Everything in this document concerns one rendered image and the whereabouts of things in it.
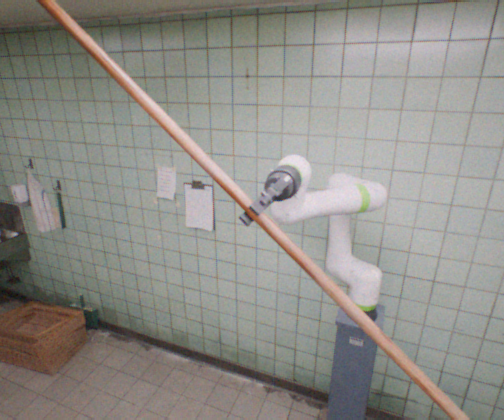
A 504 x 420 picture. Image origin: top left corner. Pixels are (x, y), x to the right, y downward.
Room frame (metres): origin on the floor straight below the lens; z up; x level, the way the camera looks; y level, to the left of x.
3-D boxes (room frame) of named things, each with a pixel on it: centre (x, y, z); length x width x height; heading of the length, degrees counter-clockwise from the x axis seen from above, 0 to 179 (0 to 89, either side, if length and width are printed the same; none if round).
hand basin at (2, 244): (2.80, 2.42, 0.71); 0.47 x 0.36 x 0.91; 68
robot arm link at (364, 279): (1.32, -0.51, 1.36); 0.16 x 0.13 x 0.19; 32
